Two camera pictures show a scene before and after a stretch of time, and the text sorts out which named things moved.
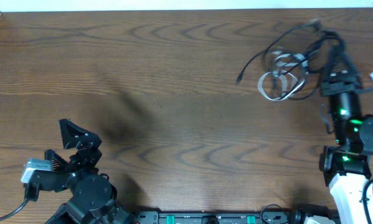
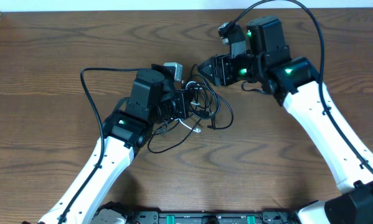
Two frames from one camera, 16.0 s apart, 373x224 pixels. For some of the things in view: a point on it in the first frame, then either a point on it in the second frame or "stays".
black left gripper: x=81 y=154 → x=187 y=101
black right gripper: x=340 y=86 → x=220 y=70
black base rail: x=215 y=217 stays
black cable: x=307 y=61 → x=172 y=130
